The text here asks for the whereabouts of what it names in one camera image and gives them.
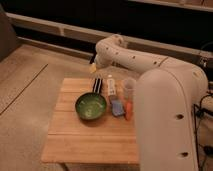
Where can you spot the green ceramic bowl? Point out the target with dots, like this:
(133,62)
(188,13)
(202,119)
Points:
(90,106)

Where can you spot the translucent plastic cup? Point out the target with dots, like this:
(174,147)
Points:
(128,85)

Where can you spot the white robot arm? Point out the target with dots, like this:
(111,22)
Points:
(163,101)

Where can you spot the orange carrot toy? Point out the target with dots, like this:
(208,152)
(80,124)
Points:
(129,110)

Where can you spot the black white striped eraser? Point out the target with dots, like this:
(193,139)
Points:
(97,86)

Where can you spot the wooden table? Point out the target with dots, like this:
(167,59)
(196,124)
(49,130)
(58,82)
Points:
(108,140)

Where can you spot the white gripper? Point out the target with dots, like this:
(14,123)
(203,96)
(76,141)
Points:
(93,64)

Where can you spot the blue sponge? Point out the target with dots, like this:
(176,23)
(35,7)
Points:
(116,106)

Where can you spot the white tube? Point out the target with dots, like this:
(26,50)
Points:
(111,85)

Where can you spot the grey cabinet corner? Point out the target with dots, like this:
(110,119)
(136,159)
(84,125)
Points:
(9,41)

